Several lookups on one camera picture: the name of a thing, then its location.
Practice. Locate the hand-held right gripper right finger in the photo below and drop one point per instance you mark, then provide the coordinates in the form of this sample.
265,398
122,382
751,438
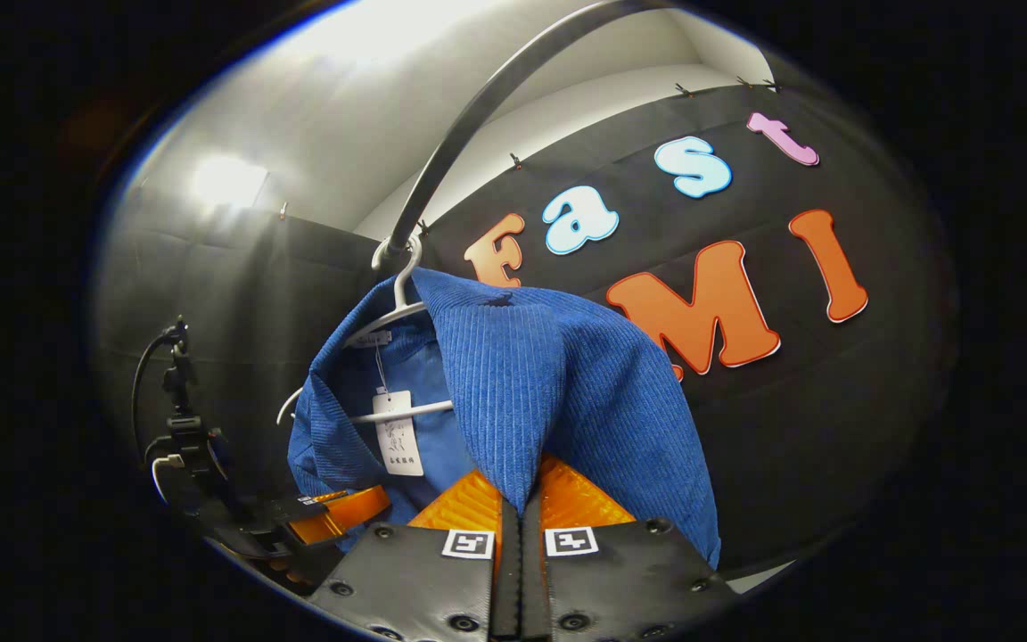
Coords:
538,597

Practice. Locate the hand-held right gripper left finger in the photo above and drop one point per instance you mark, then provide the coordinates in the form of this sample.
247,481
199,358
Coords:
505,597

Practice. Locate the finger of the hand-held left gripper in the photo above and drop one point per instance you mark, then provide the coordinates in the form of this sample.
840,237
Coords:
340,513

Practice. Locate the black metal clothes rack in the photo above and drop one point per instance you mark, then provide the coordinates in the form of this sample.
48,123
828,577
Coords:
478,98

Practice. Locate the white paper garment tag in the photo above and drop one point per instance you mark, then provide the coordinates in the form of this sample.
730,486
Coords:
398,437

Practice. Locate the black backdrop cloth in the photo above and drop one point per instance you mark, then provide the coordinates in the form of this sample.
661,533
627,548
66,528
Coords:
834,428

